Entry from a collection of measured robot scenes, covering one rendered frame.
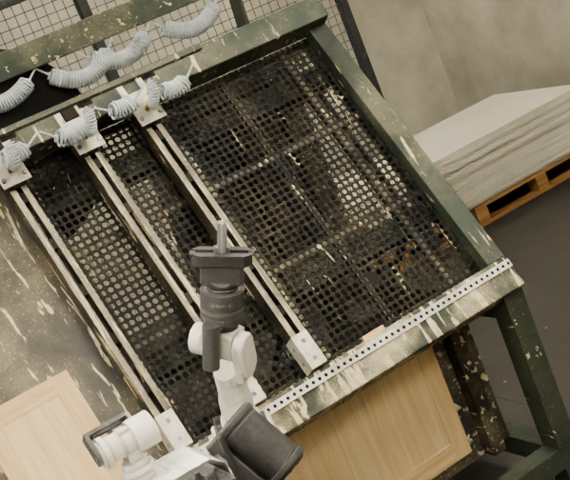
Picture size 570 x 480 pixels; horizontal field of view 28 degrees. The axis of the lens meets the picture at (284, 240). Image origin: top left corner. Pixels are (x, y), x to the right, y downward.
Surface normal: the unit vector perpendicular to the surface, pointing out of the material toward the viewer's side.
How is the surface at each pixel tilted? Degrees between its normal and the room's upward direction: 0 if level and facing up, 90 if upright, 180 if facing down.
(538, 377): 90
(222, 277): 97
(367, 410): 90
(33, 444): 59
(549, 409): 90
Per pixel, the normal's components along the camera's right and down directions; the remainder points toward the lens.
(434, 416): 0.48, 0.02
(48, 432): 0.22, -0.44
